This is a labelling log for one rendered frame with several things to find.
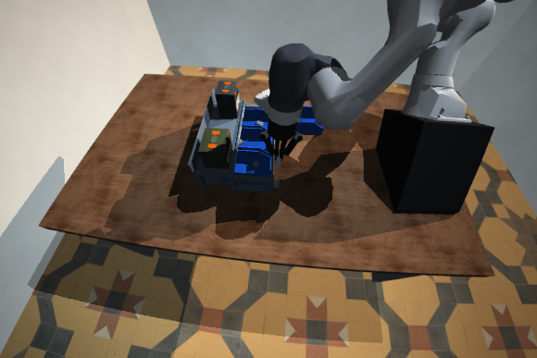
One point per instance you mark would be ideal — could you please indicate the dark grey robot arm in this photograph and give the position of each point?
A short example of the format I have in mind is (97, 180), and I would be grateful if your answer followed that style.
(297, 73)

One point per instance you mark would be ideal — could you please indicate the grey metal shelf rack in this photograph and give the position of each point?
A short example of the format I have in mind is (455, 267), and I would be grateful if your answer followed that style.
(211, 119)

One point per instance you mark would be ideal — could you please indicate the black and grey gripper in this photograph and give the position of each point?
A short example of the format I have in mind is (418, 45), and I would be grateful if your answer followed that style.
(280, 133)

